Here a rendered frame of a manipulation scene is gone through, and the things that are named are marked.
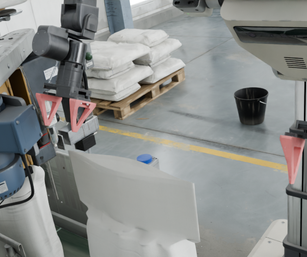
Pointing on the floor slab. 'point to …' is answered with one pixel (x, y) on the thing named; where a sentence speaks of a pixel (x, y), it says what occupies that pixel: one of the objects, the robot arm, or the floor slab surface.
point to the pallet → (152, 90)
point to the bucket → (251, 104)
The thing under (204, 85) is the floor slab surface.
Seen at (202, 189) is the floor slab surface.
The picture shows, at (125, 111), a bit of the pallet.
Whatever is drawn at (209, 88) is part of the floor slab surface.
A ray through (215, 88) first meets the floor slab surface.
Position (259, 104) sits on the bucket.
